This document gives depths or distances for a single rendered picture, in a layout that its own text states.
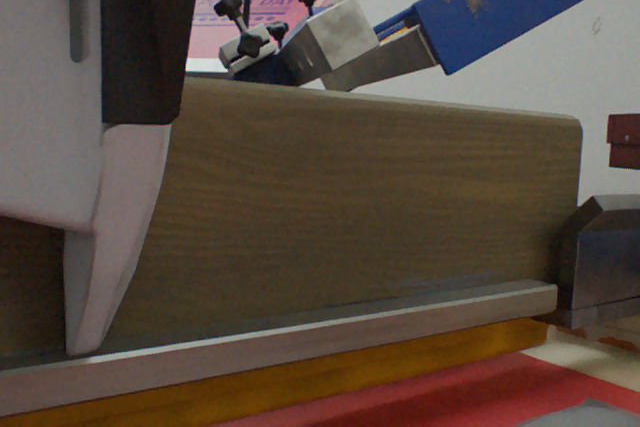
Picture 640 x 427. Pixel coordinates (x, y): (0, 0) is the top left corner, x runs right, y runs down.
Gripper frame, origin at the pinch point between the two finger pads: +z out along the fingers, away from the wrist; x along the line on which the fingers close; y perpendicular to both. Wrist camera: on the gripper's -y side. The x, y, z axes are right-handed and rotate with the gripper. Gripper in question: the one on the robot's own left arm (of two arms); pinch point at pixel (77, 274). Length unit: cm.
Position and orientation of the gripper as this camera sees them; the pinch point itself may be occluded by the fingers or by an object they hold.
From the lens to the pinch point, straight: 19.7
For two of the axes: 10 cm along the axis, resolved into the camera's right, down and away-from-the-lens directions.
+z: -0.5, 9.9, 1.0
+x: 6.3, 1.1, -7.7
